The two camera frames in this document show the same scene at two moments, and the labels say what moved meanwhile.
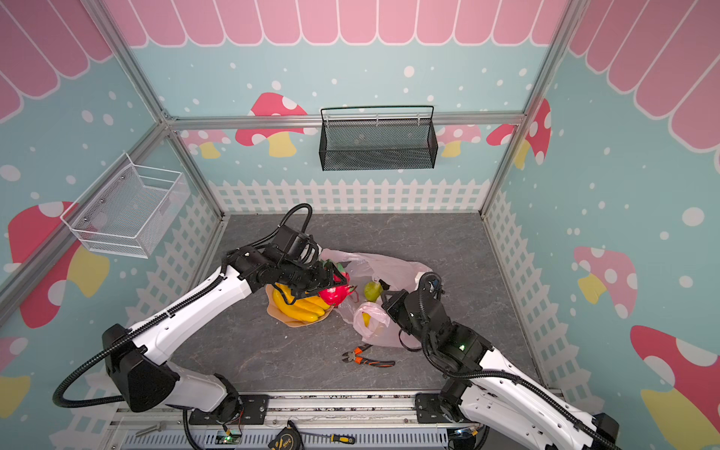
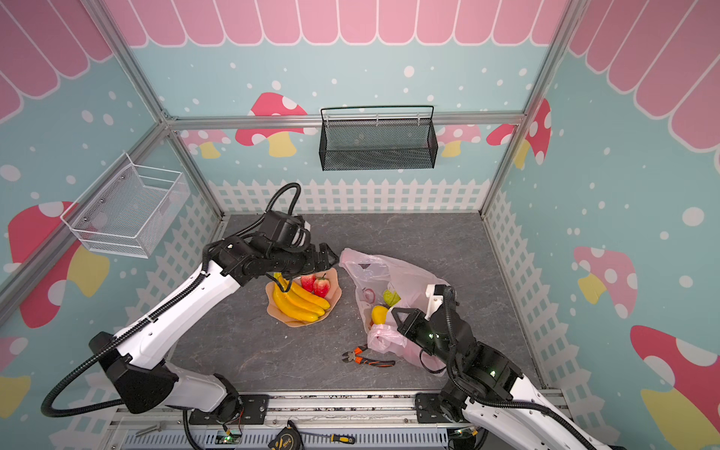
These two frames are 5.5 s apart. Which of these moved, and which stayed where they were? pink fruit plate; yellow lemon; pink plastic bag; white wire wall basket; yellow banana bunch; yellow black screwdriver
Moved: yellow lemon; pink plastic bag
Stayed: pink fruit plate; yellow banana bunch; white wire wall basket; yellow black screwdriver
